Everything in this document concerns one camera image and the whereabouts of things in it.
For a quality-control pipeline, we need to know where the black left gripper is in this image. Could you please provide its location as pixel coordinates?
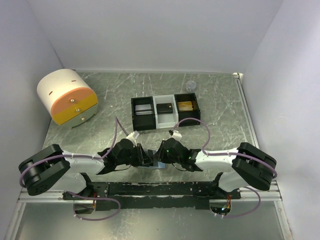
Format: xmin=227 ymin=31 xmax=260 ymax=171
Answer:
xmin=116 ymin=142 xmax=154 ymax=167

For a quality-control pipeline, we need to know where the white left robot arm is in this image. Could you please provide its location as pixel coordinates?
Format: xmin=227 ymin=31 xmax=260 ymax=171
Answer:
xmin=18 ymin=138 xmax=154 ymax=200

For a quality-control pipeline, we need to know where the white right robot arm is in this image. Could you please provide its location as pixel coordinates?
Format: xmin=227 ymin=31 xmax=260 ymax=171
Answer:
xmin=154 ymin=137 xmax=278 ymax=199

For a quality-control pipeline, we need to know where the silver cards stack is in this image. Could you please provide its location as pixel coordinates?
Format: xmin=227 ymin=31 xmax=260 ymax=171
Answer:
xmin=134 ymin=104 xmax=153 ymax=116

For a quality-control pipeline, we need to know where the black cards stack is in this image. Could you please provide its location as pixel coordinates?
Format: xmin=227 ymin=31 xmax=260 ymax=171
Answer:
xmin=156 ymin=103 xmax=173 ymax=114

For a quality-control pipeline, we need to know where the gold cards stack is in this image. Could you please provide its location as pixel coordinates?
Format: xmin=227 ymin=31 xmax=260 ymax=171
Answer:
xmin=177 ymin=101 xmax=194 ymax=112

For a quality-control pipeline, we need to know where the white middle tray compartment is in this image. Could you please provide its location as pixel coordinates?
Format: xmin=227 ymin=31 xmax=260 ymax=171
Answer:
xmin=153 ymin=94 xmax=179 ymax=129

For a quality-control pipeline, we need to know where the black left tray compartment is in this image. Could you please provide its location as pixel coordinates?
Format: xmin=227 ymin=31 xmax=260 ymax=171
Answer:
xmin=131 ymin=96 xmax=156 ymax=131

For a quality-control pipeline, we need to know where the black tray compartment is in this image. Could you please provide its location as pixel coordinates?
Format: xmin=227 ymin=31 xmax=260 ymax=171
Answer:
xmin=131 ymin=96 xmax=156 ymax=131
xmin=174 ymin=93 xmax=201 ymax=122

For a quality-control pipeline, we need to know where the black right tray compartment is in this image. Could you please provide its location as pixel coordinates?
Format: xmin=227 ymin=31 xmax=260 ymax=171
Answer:
xmin=174 ymin=93 xmax=201 ymax=122

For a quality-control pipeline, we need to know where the small clear plastic cup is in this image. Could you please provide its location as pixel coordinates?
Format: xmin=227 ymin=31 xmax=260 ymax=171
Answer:
xmin=185 ymin=80 xmax=197 ymax=93

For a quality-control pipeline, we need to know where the white orange yellow drawer cabinet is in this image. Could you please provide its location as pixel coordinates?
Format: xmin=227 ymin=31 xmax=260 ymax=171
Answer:
xmin=36 ymin=68 xmax=98 ymax=129

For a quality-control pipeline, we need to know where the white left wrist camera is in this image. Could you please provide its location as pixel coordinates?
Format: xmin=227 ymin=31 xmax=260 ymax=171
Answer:
xmin=126 ymin=130 xmax=140 ymax=145

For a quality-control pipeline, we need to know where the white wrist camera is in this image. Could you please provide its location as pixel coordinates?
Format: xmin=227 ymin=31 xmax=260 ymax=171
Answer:
xmin=126 ymin=130 xmax=140 ymax=145
xmin=168 ymin=130 xmax=182 ymax=141

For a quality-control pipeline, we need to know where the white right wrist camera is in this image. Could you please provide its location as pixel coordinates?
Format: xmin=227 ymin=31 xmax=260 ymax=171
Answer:
xmin=168 ymin=130 xmax=182 ymax=141

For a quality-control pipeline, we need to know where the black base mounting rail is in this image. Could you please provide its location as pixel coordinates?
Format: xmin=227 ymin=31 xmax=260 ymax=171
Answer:
xmin=62 ymin=181 xmax=241 ymax=211

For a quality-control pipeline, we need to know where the aluminium frame rail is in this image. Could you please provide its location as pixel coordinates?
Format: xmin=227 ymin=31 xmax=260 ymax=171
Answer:
xmin=232 ymin=72 xmax=277 ymax=191

